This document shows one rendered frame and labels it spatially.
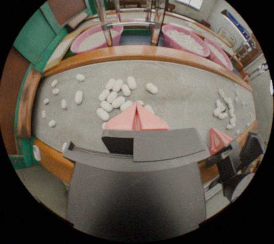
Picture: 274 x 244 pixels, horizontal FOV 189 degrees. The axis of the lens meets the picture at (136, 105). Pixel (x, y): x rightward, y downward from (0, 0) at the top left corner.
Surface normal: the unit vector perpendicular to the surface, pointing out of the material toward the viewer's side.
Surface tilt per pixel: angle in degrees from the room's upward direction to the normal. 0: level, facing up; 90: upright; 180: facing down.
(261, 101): 90
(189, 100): 0
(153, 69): 0
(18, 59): 90
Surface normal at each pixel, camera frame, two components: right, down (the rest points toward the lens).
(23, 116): 0.92, -0.10
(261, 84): -1.00, 0.09
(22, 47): 1.00, 0.00
